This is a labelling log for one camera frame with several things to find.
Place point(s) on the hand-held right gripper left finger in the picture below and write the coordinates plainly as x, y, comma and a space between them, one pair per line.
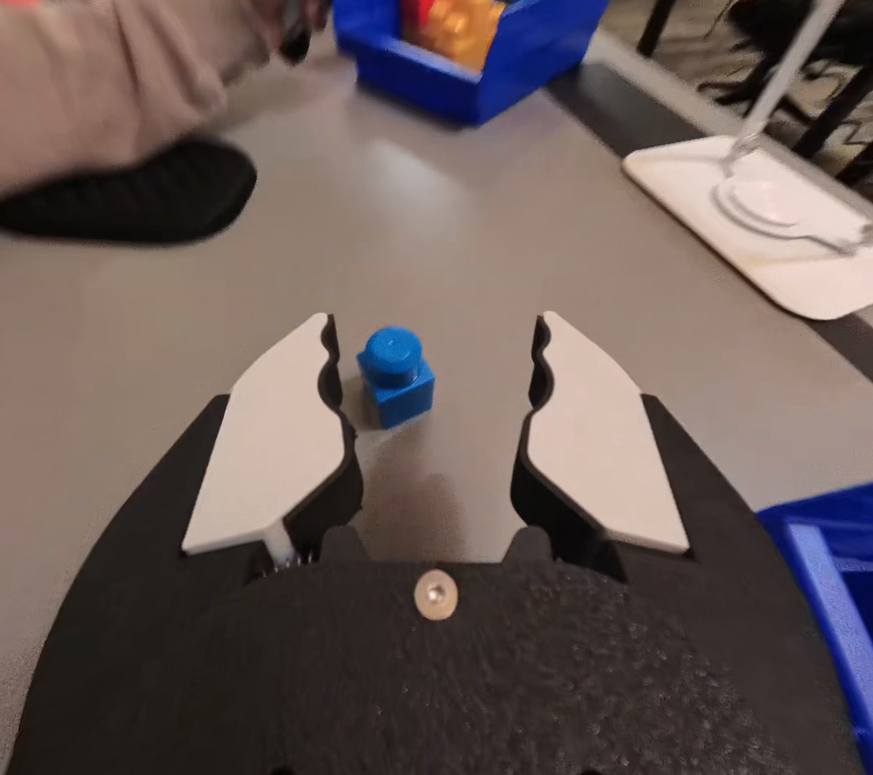
273, 448

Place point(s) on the pile of mega blocks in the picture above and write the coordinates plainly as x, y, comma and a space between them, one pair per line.
457, 4

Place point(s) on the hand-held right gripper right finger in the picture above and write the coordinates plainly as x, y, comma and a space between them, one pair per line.
593, 454

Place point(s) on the white document stand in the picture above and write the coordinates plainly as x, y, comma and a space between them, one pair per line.
771, 243

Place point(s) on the black office chair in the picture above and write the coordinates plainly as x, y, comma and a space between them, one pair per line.
757, 38

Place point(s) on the person's left forearm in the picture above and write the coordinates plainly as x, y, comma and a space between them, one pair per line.
102, 73

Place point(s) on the blue one-stud mega block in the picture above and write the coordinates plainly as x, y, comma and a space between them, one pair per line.
395, 379

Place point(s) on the black mesh pad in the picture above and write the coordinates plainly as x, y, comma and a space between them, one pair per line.
136, 202

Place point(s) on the blue storage bin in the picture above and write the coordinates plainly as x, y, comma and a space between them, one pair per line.
532, 38
832, 584

